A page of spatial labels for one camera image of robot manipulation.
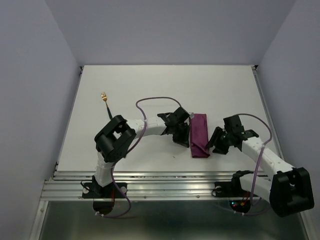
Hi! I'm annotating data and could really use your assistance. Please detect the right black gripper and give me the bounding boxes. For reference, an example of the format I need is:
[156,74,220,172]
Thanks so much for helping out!
[203,125,232,154]

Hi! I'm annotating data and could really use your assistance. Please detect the purple cloth napkin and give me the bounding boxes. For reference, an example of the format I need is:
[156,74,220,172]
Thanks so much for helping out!
[189,113,210,159]

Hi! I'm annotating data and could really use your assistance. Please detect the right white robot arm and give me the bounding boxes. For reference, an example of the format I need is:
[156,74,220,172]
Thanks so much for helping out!
[205,114,315,217]

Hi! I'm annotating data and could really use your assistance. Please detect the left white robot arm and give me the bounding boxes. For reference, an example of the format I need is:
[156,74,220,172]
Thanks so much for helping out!
[87,106,192,199]

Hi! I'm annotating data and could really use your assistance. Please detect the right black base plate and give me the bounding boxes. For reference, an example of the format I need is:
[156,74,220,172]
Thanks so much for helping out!
[211,179,253,199]

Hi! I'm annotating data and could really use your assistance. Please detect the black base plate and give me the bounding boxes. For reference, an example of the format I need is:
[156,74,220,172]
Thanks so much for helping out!
[80,182,127,199]
[211,179,253,199]

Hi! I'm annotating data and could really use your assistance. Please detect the gold fork dark handle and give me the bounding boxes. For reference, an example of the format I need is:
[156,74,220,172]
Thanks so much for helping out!
[101,92,113,120]

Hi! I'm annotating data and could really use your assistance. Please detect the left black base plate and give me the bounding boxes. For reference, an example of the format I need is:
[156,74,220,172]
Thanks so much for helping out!
[80,182,127,199]

